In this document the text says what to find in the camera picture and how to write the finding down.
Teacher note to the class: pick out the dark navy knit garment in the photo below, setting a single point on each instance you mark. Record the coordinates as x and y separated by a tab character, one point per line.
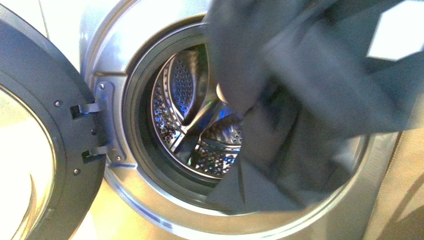
307	76

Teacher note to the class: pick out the grey front-load washing machine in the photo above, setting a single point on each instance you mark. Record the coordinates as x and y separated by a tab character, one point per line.
173	138

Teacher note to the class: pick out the washing machine door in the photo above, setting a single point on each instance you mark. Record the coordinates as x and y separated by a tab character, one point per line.
51	134

